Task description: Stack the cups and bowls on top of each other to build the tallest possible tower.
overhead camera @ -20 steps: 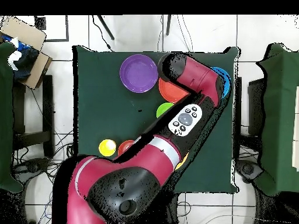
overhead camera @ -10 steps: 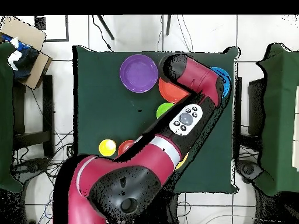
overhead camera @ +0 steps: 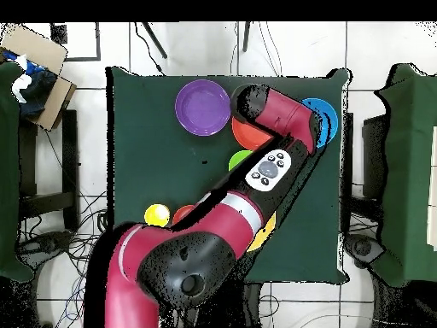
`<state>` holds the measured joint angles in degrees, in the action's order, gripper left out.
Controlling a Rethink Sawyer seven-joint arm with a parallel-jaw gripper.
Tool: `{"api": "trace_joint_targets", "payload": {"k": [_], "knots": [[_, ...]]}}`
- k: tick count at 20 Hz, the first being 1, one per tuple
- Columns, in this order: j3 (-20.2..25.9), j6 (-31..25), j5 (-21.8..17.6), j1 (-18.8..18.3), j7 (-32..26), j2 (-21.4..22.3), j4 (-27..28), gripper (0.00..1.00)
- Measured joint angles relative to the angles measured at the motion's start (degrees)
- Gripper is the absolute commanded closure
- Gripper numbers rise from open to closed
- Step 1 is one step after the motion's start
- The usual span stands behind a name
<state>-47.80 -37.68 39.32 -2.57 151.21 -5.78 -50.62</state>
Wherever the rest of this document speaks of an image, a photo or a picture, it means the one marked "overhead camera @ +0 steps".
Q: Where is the black tripod leg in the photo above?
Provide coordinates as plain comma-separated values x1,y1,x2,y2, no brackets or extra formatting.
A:
141,21,168,60
242,21,252,53

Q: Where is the tangle of floor cables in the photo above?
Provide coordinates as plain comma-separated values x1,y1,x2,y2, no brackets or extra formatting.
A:
18,190,111,328

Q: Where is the blue bowl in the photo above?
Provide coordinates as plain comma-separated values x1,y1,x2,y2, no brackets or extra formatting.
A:
300,97,340,149

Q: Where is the green cloth covered table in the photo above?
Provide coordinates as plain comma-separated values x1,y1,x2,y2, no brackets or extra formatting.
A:
0,62,35,283
373,62,437,288

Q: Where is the blue cloth bag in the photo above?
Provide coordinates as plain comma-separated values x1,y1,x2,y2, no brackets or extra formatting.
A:
1,50,58,119

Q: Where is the black stool frame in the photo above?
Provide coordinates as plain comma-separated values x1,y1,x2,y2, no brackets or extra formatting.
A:
18,109,79,230

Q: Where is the purple bowl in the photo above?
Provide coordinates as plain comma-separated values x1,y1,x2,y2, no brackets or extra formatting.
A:
174,79,232,138

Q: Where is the black box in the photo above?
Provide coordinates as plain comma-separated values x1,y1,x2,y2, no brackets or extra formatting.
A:
361,114,390,199

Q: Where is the dark green table cloth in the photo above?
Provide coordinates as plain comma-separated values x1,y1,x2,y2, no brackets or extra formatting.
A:
105,65,352,285

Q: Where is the black cable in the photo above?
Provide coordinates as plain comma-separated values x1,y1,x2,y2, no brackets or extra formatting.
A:
134,21,166,75

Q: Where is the large orange bowl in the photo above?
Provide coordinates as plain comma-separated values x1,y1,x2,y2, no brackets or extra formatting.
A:
246,211,277,253

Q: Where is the small green bowl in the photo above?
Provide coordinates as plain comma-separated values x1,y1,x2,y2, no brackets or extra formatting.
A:
228,149,253,172

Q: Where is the brown cardboard box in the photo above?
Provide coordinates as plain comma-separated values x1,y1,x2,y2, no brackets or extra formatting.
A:
0,25,77,132

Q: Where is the yellow cup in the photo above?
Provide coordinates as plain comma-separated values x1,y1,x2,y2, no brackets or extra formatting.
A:
143,203,171,227

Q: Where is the black floor frame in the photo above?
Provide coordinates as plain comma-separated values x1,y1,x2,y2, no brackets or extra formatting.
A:
50,21,102,63

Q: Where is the small red bowl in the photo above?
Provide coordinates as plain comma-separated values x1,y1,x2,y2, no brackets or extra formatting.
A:
172,204,196,226

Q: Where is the white board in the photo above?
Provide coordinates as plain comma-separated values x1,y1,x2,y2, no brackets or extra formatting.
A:
426,126,437,252

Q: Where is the large red bowl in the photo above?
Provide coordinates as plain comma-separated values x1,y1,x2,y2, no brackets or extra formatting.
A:
230,115,274,152

